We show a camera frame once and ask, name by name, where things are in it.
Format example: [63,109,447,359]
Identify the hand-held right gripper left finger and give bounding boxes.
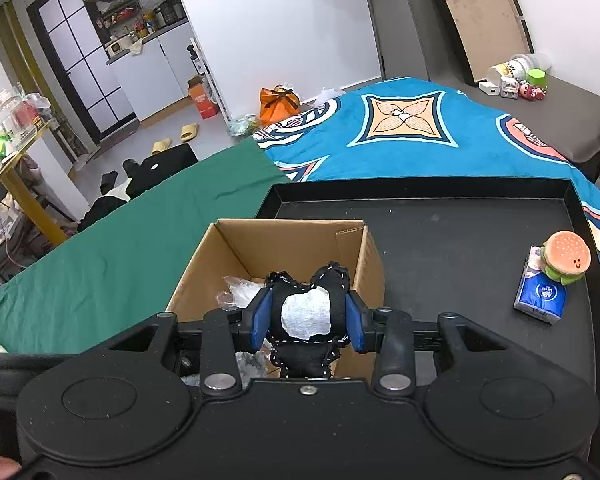
[96,287,274,394]

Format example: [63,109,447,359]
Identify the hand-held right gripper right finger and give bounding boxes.
[344,291,528,394]

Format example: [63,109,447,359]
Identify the clear plastic bag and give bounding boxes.
[215,274,267,311]

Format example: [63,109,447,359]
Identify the black plush toy white patch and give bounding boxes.
[265,260,353,380]

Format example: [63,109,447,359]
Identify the brown cardboard box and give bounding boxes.
[165,218,387,381]

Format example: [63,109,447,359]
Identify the black tray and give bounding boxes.
[254,177,600,471]

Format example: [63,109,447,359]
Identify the green cloth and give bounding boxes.
[0,139,291,356]

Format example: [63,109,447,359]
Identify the blue printed blanket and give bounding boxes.
[252,76,600,321]

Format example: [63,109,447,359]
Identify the black dotted stool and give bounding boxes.
[127,142,199,198]

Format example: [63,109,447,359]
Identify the blue tissue packet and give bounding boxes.
[513,244,567,324]

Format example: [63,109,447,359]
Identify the black and white clothes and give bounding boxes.
[77,180,133,233]

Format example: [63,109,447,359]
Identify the clear bag with greenery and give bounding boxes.
[228,114,261,137]

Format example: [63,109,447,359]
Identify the round table yellow legs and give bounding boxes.
[0,122,68,246]

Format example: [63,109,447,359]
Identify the orange bag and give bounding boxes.
[258,85,301,127]

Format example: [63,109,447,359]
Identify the burger plush toy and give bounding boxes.
[541,230,592,287]

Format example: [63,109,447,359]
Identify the orange carton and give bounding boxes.
[186,75,220,120]

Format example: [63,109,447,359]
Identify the white plastic bag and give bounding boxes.
[307,86,346,107]

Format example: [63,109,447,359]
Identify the white narrow rack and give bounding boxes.
[187,35,231,121]

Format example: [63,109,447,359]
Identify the white kitchen base cabinet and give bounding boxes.
[107,17,216,121]

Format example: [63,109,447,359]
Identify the grey mattress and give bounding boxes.
[432,77,600,163]

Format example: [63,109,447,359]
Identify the clear water jug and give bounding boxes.
[0,87,28,133]

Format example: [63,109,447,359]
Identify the red toy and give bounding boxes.
[519,82,549,102]

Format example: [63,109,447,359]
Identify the grey door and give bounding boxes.
[357,0,431,88]

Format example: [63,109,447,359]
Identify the black kitchen appliance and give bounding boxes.
[152,0,186,26]

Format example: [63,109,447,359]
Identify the black framed glass door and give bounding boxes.
[26,0,141,143]

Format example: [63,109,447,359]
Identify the black framed board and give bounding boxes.
[417,0,536,86]

